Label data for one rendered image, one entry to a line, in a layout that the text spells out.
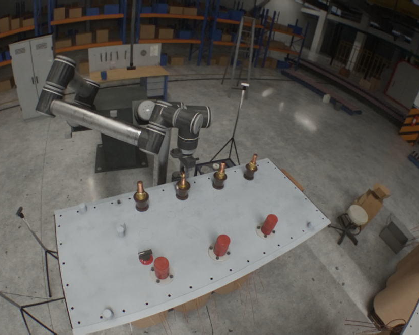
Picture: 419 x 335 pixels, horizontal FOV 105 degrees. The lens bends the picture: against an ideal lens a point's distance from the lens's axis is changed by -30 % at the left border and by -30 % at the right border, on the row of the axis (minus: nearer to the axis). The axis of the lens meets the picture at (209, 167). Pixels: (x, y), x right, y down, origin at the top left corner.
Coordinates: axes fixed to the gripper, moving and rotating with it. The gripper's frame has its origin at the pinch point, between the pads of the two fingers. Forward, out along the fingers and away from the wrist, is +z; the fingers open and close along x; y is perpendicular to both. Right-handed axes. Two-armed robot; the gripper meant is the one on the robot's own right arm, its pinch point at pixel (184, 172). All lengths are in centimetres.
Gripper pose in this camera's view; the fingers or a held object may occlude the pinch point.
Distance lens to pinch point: 133.6
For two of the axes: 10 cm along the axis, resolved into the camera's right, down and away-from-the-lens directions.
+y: 8.3, -2.6, 5.0
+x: -5.4, -5.9, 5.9
